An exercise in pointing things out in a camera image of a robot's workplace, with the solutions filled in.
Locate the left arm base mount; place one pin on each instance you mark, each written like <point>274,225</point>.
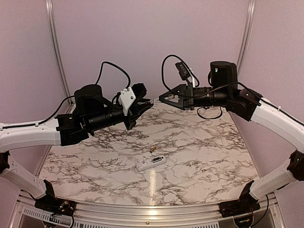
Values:
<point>59,206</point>

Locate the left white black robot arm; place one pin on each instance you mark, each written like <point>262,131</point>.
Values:
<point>93,112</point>

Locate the white remote control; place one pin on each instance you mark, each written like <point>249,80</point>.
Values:
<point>150,163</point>

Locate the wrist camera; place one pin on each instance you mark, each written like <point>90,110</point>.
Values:
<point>131,95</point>
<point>187,74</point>

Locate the aluminium frame post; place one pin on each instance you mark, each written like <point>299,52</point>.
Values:
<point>246,34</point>
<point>56,48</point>

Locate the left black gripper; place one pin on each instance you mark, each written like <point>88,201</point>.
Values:
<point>136,110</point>

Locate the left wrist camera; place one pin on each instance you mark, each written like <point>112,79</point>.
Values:
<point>131,95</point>

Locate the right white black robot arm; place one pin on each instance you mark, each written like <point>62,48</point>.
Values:
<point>251,106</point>

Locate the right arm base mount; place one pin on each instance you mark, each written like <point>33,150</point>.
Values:
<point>237,207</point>

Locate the left aluminium frame post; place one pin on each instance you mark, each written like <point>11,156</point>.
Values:
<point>56,48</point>

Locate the clear handle screwdriver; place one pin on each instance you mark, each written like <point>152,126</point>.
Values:
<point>157,100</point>

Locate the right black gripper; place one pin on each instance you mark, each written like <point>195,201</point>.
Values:
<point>185,90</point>

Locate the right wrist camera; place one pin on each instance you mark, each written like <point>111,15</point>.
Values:
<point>187,74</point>

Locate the front aluminium frame rail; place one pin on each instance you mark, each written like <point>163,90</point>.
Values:
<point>98,215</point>

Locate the right aluminium frame post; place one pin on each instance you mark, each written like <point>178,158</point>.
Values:
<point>246,34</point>

